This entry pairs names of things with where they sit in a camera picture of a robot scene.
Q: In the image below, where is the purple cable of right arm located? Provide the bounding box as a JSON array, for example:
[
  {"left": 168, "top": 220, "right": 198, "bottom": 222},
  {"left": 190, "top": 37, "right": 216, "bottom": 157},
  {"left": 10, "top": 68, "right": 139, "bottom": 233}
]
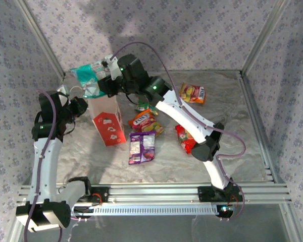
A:
[{"left": 112, "top": 41, "right": 246, "bottom": 222}]

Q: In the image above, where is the black controller board with LED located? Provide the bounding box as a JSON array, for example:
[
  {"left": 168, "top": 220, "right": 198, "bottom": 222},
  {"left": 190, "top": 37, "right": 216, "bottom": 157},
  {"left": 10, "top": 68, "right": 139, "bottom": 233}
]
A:
[{"left": 216, "top": 204, "right": 236, "bottom": 218}]

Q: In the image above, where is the green snack packet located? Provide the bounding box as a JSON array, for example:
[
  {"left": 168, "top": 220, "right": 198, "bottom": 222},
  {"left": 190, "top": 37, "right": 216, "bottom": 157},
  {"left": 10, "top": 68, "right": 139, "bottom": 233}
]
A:
[{"left": 134, "top": 97, "right": 159, "bottom": 116}]

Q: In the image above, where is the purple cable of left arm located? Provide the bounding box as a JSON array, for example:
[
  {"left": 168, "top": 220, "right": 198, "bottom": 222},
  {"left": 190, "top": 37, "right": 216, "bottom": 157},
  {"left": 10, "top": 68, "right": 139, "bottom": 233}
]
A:
[{"left": 24, "top": 89, "right": 102, "bottom": 242}]

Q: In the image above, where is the white red paper bag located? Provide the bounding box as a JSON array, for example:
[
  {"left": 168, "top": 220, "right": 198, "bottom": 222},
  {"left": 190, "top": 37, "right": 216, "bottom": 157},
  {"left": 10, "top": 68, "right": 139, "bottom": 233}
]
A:
[{"left": 70, "top": 85, "right": 126, "bottom": 147}]

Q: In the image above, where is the aluminium frame post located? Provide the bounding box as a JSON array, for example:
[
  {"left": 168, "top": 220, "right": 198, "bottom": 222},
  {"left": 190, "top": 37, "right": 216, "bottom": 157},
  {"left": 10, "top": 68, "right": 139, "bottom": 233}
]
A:
[
  {"left": 241, "top": 0, "right": 291, "bottom": 76},
  {"left": 16, "top": 0, "right": 66, "bottom": 78}
]

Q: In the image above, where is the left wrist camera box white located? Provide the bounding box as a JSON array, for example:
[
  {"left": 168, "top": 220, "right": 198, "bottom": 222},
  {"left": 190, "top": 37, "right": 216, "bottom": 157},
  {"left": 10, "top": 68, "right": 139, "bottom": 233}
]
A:
[{"left": 56, "top": 85, "right": 72, "bottom": 106}]

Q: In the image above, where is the purple snack packet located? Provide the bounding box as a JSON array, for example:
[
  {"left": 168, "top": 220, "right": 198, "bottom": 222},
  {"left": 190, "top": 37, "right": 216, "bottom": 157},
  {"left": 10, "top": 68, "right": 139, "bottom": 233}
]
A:
[{"left": 128, "top": 130, "right": 157, "bottom": 165}]

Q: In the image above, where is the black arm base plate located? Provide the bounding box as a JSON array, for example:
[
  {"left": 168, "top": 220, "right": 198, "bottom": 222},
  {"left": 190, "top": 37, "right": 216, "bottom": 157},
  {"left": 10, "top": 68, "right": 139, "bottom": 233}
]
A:
[
  {"left": 197, "top": 186, "right": 244, "bottom": 202},
  {"left": 85, "top": 186, "right": 110, "bottom": 204}
]

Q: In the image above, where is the orange Fox's candy packet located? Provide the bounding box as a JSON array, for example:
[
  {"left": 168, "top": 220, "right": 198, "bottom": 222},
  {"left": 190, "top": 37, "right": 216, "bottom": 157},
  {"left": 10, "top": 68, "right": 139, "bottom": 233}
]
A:
[{"left": 127, "top": 108, "right": 165, "bottom": 137}]

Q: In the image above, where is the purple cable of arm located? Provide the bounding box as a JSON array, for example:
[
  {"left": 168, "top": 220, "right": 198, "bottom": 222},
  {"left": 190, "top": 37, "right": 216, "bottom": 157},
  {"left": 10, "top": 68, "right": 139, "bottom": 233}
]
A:
[
  {"left": 24, "top": 89, "right": 102, "bottom": 242},
  {"left": 112, "top": 41, "right": 246, "bottom": 222}
]

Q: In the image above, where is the wide aluminium mounting rail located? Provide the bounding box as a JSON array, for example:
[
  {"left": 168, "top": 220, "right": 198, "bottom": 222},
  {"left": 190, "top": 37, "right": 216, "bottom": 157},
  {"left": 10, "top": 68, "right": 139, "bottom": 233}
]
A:
[{"left": 17, "top": 183, "right": 293, "bottom": 204}]

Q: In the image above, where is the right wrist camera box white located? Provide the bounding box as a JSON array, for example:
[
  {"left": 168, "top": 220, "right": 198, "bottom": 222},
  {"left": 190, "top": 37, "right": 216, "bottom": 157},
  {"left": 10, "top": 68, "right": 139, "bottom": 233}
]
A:
[{"left": 102, "top": 55, "right": 122, "bottom": 81}]

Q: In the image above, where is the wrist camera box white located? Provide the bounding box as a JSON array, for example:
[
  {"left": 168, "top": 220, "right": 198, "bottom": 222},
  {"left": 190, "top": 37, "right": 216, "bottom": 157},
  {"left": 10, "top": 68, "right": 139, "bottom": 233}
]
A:
[
  {"left": 56, "top": 85, "right": 72, "bottom": 106},
  {"left": 102, "top": 55, "right": 122, "bottom": 81}
]

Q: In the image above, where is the large red fruit candy packet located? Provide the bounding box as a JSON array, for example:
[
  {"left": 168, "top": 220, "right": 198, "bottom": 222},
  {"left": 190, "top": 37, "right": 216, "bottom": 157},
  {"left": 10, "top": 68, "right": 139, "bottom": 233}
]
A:
[{"left": 175, "top": 124, "right": 198, "bottom": 155}]

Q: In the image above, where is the white slotted cable duct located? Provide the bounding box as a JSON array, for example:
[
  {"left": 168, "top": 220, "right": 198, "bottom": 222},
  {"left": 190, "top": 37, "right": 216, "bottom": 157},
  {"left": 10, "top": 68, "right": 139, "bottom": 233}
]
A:
[{"left": 72, "top": 204, "right": 219, "bottom": 216}]

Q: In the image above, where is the teal snack packet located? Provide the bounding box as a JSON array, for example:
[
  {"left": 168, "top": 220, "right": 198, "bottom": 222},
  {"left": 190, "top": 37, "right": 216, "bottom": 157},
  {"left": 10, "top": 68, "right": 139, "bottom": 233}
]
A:
[{"left": 70, "top": 63, "right": 110, "bottom": 99}]

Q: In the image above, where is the yellow red Fox's candy packet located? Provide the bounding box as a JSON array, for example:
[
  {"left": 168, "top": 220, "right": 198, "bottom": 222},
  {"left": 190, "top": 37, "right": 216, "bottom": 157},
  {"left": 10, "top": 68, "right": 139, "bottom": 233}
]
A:
[{"left": 178, "top": 82, "right": 207, "bottom": 105}]

